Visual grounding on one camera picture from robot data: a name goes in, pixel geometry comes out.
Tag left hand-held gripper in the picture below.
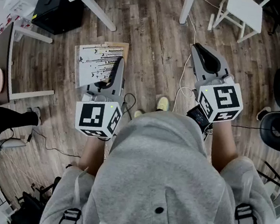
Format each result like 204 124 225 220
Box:
71 51 133 142

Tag person's left forearm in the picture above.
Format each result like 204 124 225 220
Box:
77 134 107 177

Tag white chair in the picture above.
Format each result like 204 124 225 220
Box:
207 0 266 46

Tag grey round stool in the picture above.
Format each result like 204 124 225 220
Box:
0 135 28 154

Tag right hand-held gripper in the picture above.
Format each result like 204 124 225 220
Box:
180 41 253 129

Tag person's grey sweatshirt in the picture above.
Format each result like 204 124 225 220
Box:
39 94 280 224

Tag black cabinet box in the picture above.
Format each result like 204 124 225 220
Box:
30 0 86 39

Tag white water dispenser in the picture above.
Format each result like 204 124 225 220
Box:
2 0 37 19

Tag person's right forearm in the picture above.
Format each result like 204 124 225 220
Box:
204 119 244 176

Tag black electronics box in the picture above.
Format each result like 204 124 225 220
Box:
184 102 215 134

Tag person's yellow shoe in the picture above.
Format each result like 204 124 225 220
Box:
133 109 146 119
156 95 171 113

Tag white floor cable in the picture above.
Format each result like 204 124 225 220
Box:
171 13 210 116

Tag cluster of spare water jugs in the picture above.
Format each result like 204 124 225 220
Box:
0 11 34 39

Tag dark brown table white legs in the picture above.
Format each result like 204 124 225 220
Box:
0 20 65 116

